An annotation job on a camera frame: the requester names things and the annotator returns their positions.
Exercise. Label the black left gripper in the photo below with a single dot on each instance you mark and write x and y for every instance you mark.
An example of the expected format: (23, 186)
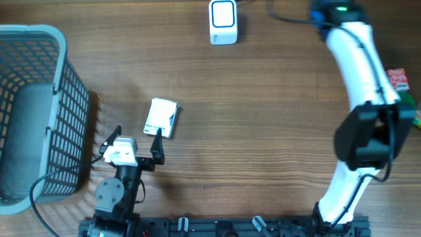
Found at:
(148, 164)

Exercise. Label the white blue carton box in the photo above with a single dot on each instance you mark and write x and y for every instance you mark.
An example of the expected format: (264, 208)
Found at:
(162, 114)

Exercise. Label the green lid jar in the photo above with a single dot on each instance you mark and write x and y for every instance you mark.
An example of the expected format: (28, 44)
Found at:
(406, 98)

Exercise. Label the green Haribo gummy bag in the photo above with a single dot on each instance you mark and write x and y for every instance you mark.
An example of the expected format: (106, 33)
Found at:
(417, 119)

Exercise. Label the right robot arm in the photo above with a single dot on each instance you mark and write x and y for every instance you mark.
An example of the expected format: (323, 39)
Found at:
(372, 135)

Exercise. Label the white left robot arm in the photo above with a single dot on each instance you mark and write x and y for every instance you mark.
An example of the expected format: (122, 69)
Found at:
(116, 197)

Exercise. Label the white barcode scanner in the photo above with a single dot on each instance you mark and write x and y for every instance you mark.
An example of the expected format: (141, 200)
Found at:
(223, 22)

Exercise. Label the grey plastic mesh basket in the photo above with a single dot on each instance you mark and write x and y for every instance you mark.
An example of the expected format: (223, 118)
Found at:
(44, 113)

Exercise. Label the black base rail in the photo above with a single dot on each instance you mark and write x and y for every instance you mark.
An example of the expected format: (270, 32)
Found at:
(257, 226)

